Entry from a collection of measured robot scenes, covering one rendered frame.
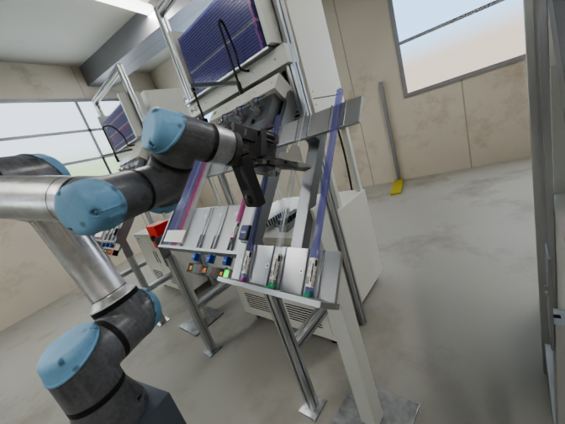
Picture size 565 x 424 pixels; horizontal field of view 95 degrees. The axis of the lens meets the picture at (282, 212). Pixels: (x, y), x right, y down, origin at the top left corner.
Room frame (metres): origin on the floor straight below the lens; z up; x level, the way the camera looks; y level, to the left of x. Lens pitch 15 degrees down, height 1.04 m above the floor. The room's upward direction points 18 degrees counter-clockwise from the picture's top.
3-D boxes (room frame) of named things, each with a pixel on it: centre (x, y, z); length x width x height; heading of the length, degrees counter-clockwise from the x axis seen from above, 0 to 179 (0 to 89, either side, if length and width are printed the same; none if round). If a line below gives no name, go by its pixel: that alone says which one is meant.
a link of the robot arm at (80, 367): (0.51, 0.52, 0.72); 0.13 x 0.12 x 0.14; 160
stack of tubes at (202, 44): (1.38, 0.01, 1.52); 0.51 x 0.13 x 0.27; 45
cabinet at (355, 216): (1.51, -0.03, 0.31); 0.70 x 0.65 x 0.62; 45
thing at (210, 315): (1.68, 0.80, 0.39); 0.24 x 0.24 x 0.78; 45
